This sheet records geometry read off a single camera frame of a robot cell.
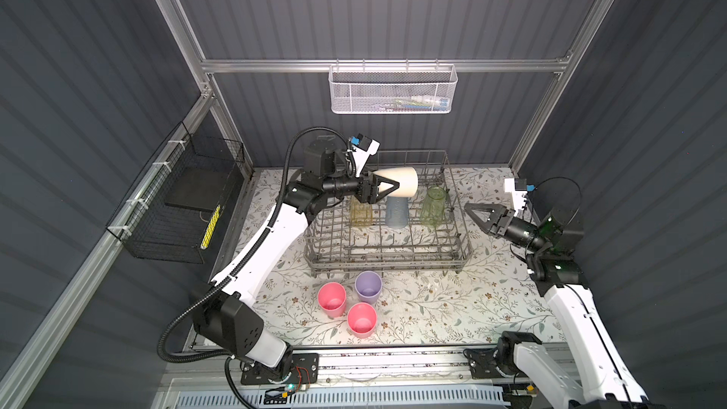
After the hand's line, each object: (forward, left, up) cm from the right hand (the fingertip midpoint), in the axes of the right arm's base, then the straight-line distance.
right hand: (471, 212), depth 65 cm
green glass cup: (+17, +2, -23) cm, 29 cm away
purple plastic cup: (-6, +25, -32) cm, 41 cm away
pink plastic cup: (-9, +35, -32) cm, 48 cm away
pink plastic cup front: (-15, +26, -32) cm, 44 cm away
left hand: (+6, +17, +3) cm, 18 cm away
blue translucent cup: (+16, +15, -23) cm, 32 cm away
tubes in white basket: (+44, +8, +1) cm, 45 cm away
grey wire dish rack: (+17, +8, -34) cm, 38 cm away
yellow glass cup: (+18, +27, -25) cm, 41 cm away
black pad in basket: (+10, +70, -3) cm, 71 cm away
